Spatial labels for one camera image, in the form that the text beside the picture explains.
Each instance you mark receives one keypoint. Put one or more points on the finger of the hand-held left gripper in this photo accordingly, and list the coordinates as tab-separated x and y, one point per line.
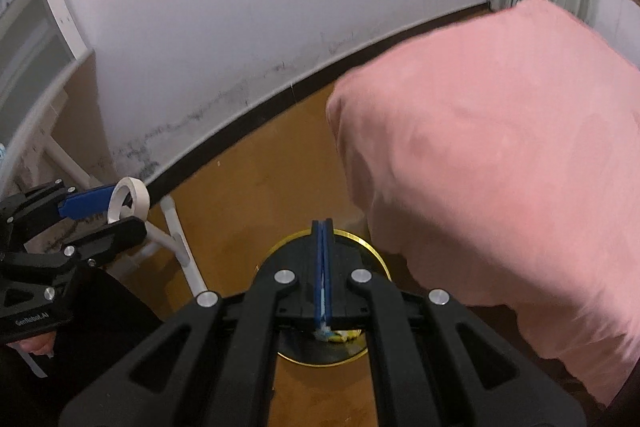
115	234
85	204

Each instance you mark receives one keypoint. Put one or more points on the black bin with gold rim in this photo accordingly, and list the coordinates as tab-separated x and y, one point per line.
310	352

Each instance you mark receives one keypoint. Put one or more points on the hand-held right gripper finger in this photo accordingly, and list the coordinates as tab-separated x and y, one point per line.
328	267
319	267

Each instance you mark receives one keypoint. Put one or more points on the person's left hand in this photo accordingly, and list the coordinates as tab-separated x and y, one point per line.
37	344

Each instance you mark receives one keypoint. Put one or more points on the pink fleece blanket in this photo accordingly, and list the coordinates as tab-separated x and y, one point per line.
500	157

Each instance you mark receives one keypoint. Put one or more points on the white tape roll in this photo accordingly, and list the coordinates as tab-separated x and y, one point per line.
142	199

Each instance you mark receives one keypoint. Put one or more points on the yellow and blue wrapper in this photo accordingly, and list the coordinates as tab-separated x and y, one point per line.
345	335

